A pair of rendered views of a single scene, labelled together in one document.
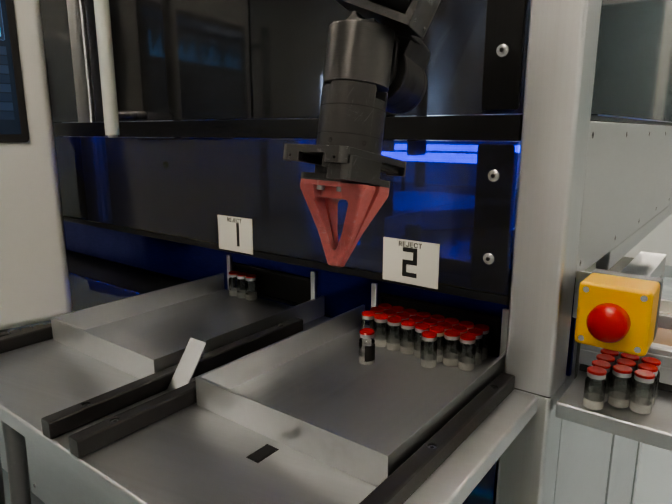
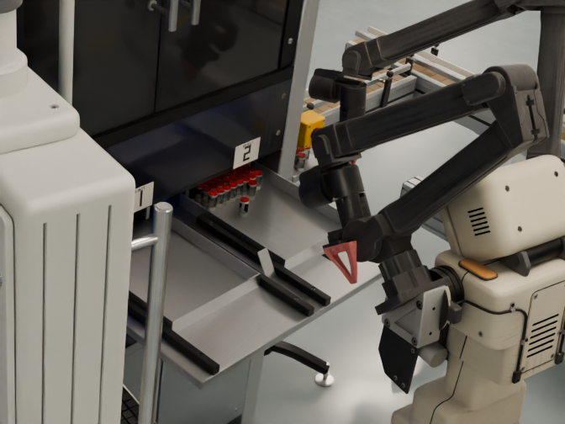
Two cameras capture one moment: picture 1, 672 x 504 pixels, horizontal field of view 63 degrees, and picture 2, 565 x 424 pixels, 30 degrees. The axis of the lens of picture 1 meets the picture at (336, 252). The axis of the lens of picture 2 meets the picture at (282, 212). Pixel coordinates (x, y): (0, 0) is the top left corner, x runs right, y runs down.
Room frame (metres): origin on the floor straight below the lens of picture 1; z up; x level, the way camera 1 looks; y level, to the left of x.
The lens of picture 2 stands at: (0.61, 2.07, 2.26)
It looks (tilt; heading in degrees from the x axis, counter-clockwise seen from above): 33 degrees down; 270
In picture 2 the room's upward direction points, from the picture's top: 9 degrees clockwise
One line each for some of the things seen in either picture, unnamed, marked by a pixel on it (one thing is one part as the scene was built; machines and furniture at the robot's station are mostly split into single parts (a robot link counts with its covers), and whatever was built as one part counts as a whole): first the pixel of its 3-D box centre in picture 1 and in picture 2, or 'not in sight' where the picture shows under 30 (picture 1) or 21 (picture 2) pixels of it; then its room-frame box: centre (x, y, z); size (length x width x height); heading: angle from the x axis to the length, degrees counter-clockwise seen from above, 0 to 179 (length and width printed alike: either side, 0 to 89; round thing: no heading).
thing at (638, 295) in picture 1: (618, 310); (304, 128); (0.59, -0.32, 1.00); 0.08 x 0.07 x 0.07; 143
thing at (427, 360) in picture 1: (428, 349); (251, 189); (0.69, -0.12, 0.90); 0.02 x 0.02 x 0.05
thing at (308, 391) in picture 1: (371, 370); (267, 213); (0.64, -0.04, 0.90); 0.34 x 0.26 x 0.04; 143
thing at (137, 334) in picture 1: (196, 316); (162, 265); (0.85, 0.23, 0.90); 0.34 x 0.26 x 0.04; 143
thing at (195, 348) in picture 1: (151, 381); (283, 275); (0.59, 0.21, 0.91); 0.14 x 0.03 x 0.06; 142
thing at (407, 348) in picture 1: (414, 338); (235, 190); (0.73, -0.11, 0.90); 0.18 x 0.02 x 0.05; 53
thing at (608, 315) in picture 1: (609, 321); not in sight; (0.55, -0.29, 0.99); 0.04 x 0.04 x 0.04; 53
